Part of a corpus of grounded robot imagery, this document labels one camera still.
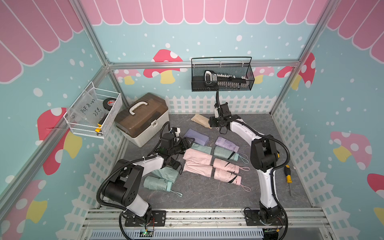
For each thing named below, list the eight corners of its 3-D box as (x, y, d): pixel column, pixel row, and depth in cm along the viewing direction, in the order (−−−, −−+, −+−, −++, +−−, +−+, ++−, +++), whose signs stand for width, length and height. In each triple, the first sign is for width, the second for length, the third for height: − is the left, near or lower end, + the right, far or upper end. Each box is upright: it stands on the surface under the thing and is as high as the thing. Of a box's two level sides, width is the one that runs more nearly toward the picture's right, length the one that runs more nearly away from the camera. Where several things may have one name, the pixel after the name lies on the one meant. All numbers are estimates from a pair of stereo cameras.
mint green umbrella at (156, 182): (143, 186, 87) (141, 183, 83) (148, 176, 90) (146, 173, 87) (181, 197, 83) (180, 195, 79) (184, 186, 86) (184, 184, 83)
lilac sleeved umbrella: (214, 144, 104) (215, 142, 101) (217, 138, 107) (217, 136, 105) (237, 152, 100) (238, 150, 97) (239, 146, 103) (240, 143, 101)
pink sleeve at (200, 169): (183, 171, 92) (183, 168, 89) (186, 162, 95) (186, 159, 93) (211, 178, 89) (211, 175, 86) (212, 168, 93) (213, 165, 90)
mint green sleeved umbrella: (212, 155, 98) (212, 153, 96) (214, 146, 102) (214, 144, 100) (247, 164, 94) (248, 162, 92) (247, 154, 98) (248, 153, 96)
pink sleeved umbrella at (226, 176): (211, 178, 89) (212, 175, 86) (214, 168, 93) (215, 166, 90) (248, 191, 84) (250, 189, 81) (250, 181, 88) (252, 179, 85)
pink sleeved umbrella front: (212, 168, 93) (212, 165, 90) (214, 160, 96) (214, 157, 93) (246, 178, 89) (248, 175, 86) (247, 169, 92) (249, 167, 89)
